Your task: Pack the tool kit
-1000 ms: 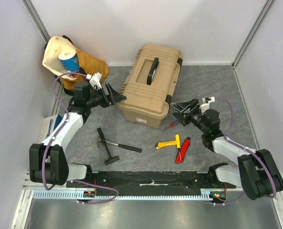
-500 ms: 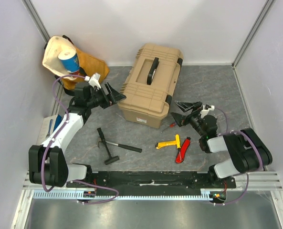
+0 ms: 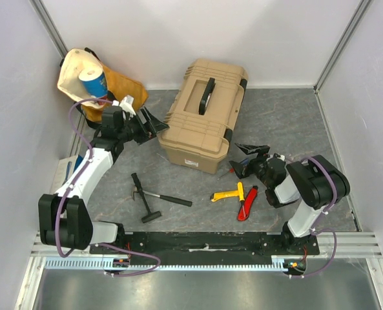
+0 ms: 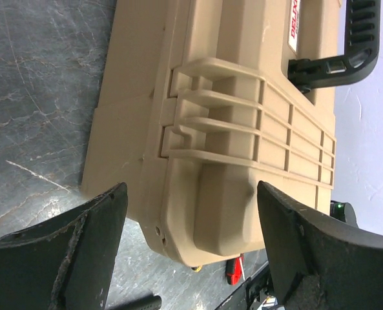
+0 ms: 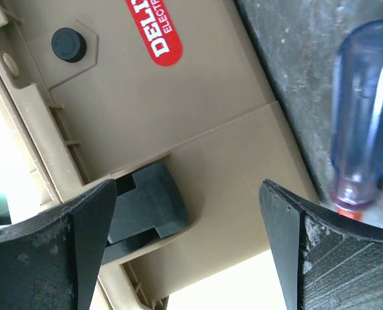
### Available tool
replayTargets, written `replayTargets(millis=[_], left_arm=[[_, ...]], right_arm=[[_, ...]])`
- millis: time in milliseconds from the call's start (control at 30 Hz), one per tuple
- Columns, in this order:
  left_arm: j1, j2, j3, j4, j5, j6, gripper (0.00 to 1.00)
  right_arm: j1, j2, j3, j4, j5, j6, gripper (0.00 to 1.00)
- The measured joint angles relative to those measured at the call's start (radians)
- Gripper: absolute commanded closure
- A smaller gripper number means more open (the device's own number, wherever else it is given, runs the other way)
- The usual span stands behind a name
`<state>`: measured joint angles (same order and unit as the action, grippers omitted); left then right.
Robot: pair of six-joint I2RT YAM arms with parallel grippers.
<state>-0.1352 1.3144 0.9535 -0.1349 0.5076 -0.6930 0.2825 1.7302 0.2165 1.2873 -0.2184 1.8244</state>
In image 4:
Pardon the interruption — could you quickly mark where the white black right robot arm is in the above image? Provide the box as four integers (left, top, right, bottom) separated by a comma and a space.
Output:
330, 200, 358, 228

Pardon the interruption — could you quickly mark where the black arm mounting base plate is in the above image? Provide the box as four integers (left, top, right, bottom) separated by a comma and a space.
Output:
216, 261, 277, 310

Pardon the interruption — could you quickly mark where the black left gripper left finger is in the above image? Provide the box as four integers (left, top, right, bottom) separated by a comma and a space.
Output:
0, 183, 128, 309

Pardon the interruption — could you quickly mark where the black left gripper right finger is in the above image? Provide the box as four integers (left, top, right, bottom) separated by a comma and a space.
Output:
257, 181, 383, 309

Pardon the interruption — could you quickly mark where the tan plastic tool box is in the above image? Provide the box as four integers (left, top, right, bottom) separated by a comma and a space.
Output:
81, 1, 380, 267

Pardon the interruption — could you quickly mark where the red box cutter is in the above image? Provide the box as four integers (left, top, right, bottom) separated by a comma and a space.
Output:
225, 254, 243, 285

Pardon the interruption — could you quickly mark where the yellow handled screwdriver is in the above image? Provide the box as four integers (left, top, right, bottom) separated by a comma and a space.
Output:
191, 265, 202, 273

